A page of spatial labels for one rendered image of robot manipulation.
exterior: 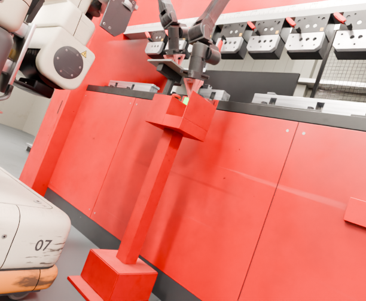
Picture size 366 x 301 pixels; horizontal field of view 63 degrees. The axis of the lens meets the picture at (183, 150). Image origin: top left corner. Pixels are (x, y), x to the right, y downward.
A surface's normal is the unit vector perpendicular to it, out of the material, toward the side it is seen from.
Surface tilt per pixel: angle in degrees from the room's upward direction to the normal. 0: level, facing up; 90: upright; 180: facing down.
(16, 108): 90
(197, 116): 90
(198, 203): 90
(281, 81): 90
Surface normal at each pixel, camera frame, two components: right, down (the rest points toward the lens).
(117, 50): 0.70, 0.21
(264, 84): -0.62, -0.29
